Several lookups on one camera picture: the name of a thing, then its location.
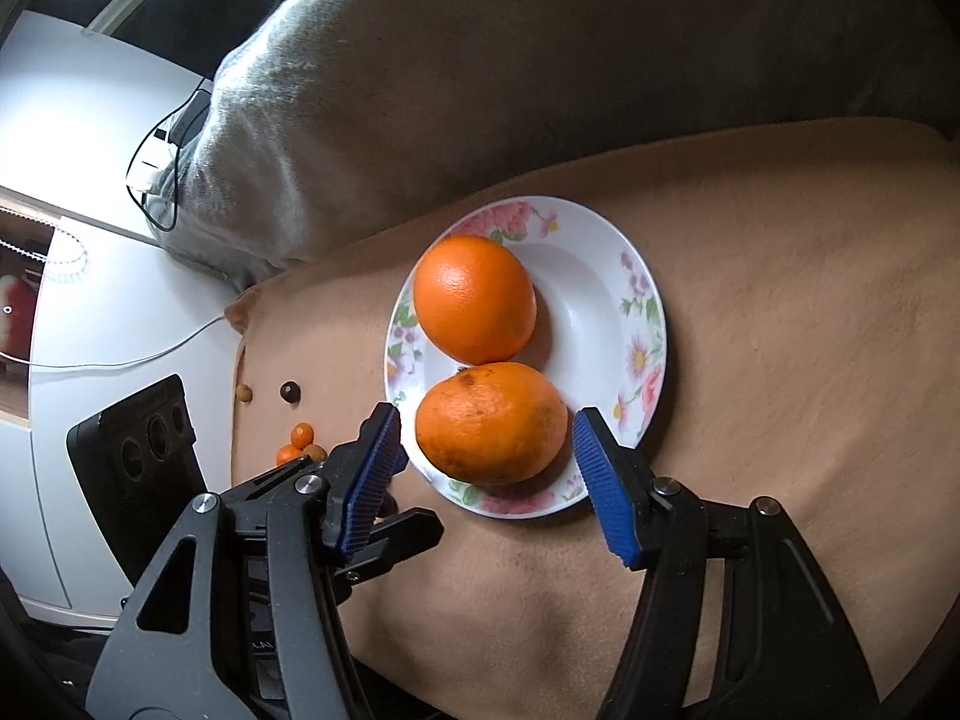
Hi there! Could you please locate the mottled mandarin orange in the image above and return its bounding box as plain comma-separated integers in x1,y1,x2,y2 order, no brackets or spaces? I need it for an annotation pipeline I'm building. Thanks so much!
415,362,569,486

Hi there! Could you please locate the brown longan fruit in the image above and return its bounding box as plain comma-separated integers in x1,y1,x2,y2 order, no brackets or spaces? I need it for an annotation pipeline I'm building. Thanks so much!
302,444,327,461

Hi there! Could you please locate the white charging cable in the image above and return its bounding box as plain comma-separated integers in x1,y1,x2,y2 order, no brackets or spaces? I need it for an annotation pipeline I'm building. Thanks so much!
0,312,228,373

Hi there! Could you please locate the black power adapter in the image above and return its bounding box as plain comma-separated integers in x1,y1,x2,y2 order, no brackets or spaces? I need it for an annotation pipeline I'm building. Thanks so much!
167,83,213,146

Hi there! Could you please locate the small kumquat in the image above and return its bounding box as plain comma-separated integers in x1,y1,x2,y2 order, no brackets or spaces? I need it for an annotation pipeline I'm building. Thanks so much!
275,444,302,466
290,422,314,449

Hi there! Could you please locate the dark cherry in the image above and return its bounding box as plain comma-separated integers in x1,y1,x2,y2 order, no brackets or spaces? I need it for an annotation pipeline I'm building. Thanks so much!
280,380,301,405

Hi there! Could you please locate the white floral ceramic plate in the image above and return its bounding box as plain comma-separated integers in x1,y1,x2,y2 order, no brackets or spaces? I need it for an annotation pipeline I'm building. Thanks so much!
382,195,669,520

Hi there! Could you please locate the black power cable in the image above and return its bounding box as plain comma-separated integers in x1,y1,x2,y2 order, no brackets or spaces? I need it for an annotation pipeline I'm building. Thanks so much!
124,0,298,235

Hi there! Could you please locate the large smooth orange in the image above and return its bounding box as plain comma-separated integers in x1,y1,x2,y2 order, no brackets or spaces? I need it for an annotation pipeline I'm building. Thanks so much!
413,236,537,366

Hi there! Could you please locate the grey plush back cushion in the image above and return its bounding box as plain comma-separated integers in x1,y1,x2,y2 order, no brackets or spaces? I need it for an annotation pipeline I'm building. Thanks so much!
148,0,958,286

